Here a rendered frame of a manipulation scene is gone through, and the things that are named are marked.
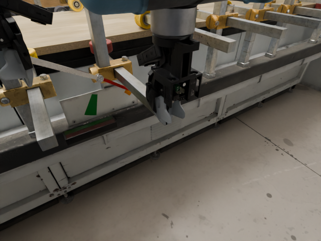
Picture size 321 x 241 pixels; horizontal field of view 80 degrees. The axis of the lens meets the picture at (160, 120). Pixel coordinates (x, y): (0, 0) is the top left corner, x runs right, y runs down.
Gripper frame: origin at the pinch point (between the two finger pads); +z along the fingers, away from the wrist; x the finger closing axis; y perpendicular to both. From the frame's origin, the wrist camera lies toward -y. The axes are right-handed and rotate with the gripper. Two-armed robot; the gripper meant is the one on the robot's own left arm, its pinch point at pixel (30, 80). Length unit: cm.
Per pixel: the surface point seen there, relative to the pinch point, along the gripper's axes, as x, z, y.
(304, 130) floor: 73, 91, -163
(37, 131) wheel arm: 11.0, 5.6, 6.1
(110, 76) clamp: -0.2, 7.6, -22.4
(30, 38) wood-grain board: -40.6, 1.4, -18.2
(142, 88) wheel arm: 16.3, 5.4, -19.8
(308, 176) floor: 81, 91, -110
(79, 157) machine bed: -31, 62, -15
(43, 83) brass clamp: -6.7, 4.9, -4.5
